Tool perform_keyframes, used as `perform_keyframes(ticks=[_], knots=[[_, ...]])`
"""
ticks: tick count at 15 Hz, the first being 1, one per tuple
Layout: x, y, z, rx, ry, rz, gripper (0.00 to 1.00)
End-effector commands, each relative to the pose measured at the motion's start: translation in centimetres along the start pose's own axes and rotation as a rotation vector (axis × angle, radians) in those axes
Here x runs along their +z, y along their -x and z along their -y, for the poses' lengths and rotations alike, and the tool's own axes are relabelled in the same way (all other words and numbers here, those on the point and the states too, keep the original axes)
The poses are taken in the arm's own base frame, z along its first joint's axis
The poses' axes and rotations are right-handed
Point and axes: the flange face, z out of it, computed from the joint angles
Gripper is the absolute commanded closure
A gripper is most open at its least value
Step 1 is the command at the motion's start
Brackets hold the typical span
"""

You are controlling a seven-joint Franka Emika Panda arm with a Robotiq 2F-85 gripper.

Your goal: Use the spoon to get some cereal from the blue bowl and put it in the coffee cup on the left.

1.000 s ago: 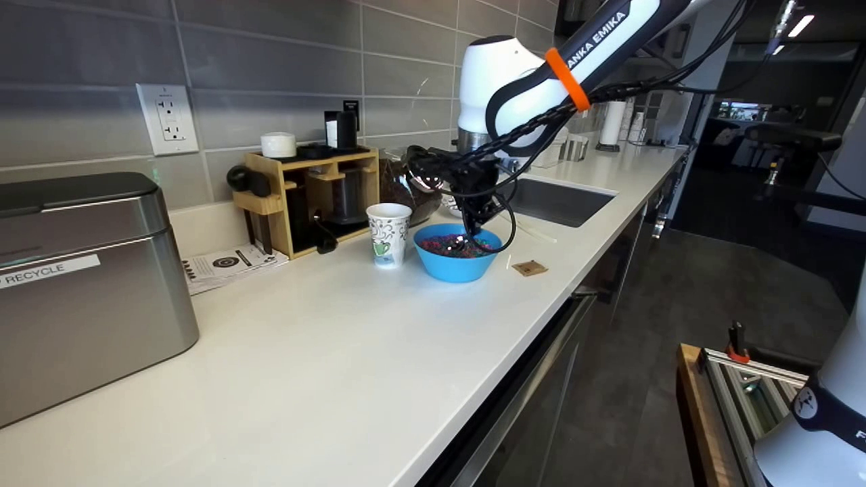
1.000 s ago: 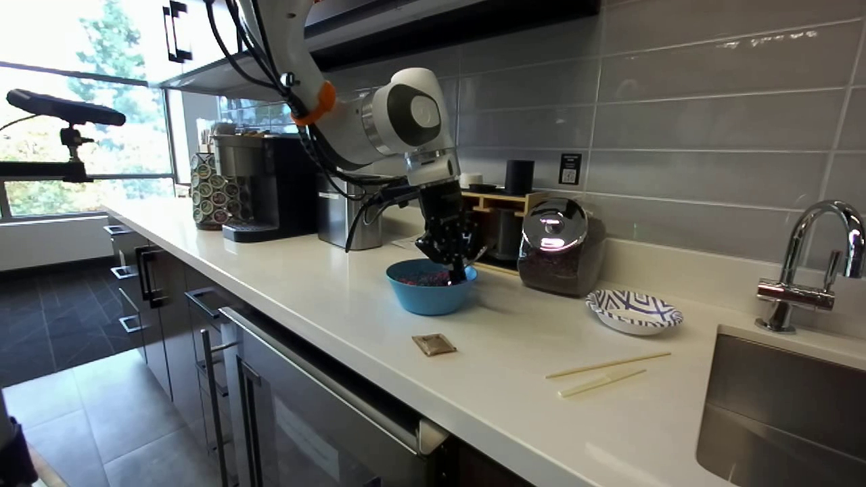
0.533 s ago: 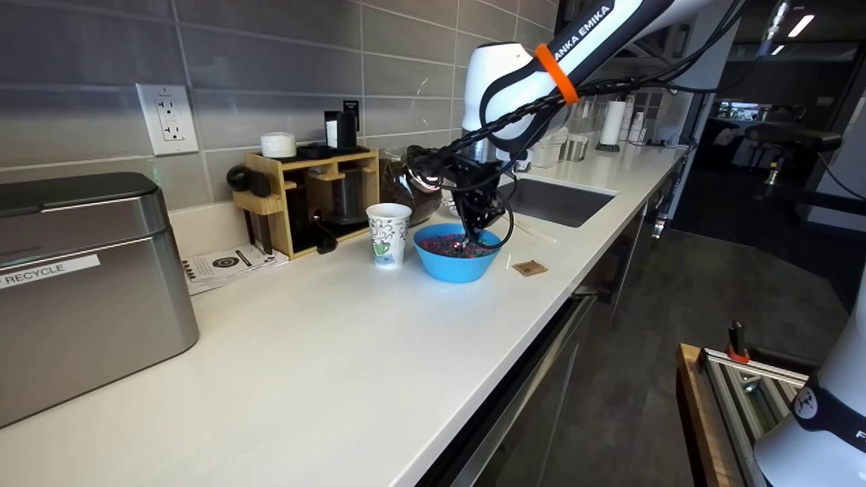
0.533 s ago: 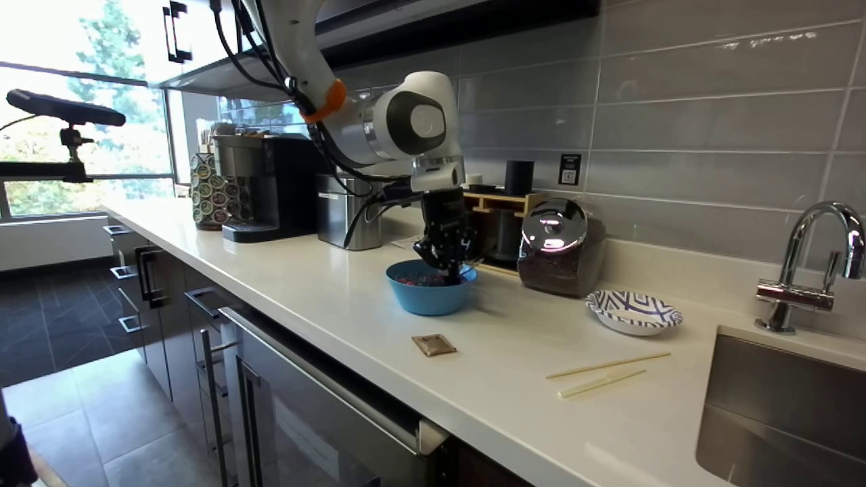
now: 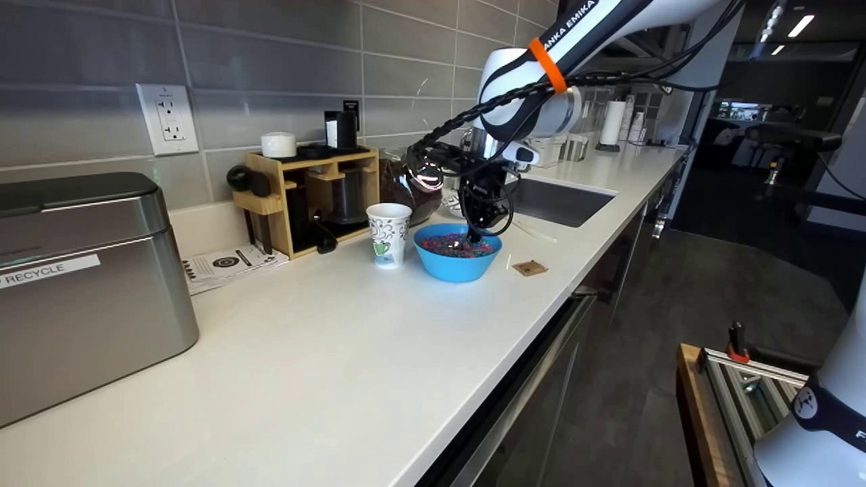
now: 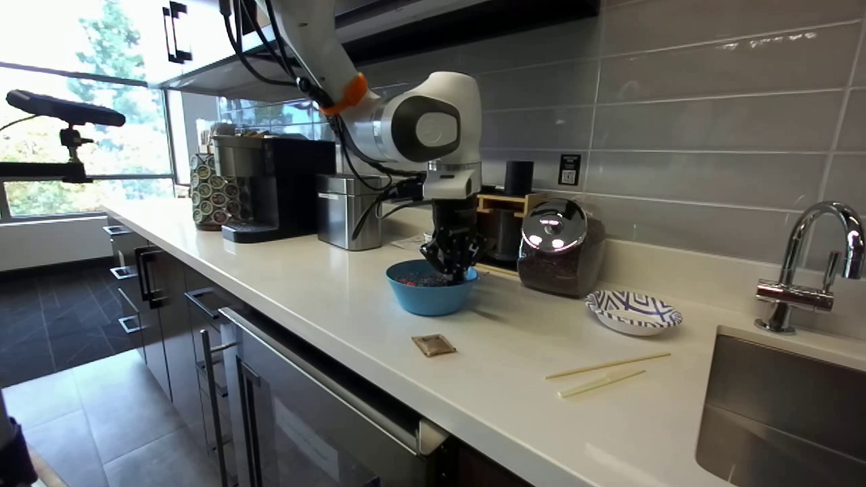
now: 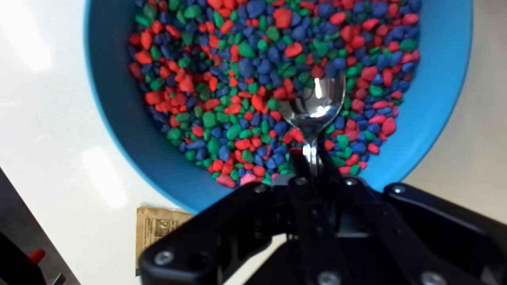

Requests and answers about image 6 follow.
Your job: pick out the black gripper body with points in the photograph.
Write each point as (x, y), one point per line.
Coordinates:
(457, 220)

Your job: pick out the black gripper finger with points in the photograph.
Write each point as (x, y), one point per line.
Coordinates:
(461, 258)
(434, 258)

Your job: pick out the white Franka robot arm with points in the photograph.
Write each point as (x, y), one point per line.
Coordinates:
(450, 94)

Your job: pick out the colourful cereal pieces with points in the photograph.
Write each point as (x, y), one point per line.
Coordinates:
(412, 281)

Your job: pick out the blue bowl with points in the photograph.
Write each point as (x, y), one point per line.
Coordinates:
(424, 300)

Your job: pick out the black coffee machine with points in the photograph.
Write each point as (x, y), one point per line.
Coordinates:
(289, 189)

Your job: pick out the wooden organizer rack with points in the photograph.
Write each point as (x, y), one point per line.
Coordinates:
(504, 203)

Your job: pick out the black bottle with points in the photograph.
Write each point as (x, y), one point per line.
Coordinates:
(520, 175)

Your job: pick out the brown tea bag packet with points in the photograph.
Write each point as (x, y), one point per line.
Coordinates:
(434, 343)

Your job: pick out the glass jar chrome lid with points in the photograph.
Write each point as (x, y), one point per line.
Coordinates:
(558, 265)

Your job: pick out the stainless steel bread box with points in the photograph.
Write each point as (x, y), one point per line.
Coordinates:
(342, 220)

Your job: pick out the small patterned plate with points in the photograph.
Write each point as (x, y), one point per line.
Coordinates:
(633, 313)

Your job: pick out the wooden chopstick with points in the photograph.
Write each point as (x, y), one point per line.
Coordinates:
(602, 381)
(610, 366)

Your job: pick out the stainless under-counter appliance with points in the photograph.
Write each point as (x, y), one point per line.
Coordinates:
(300, 423)

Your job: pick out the patterned bag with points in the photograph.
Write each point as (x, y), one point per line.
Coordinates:
(211, 192)

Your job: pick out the dark lower cabinet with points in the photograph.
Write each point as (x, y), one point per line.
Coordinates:
(178, 332)

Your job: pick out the short chrome faucet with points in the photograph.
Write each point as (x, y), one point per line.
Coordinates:
(790, 297)

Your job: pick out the stainless steel sink basin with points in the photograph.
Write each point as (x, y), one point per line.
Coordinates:
(786, 415)

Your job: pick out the wall power outlet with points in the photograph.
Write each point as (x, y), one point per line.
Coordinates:
(570, 167)

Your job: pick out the dark upper wall cabinet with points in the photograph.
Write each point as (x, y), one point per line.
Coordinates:
(523, 13)

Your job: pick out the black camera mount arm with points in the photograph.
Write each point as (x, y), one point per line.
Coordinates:
(63, 109)

